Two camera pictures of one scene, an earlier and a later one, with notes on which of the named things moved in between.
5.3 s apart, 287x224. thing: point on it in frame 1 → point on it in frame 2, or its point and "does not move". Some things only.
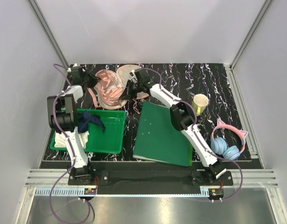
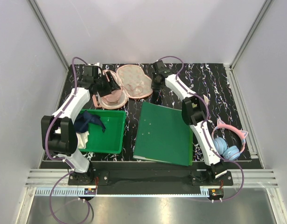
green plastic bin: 112,141 does not move
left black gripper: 94,79 → 112,86
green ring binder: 157,140 does not move
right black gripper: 127,93 → 153,85
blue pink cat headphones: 219,146 does not move
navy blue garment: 87,117 does not move
